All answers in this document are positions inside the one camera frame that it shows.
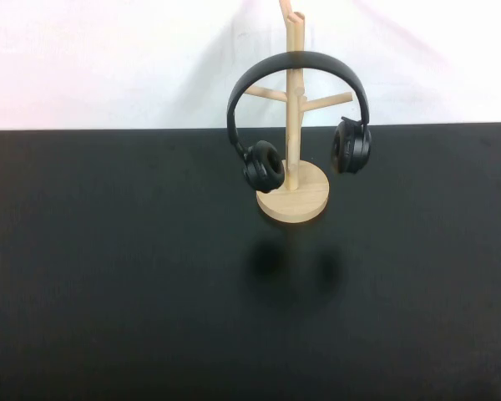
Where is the black over-ear headphones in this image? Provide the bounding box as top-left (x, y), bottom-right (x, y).
top-left (225, 49), bottom-right (372, 195)

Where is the wooden branch headphone stand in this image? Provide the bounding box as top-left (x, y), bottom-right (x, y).
top-left (245, 0), bottom-right (354, 225)

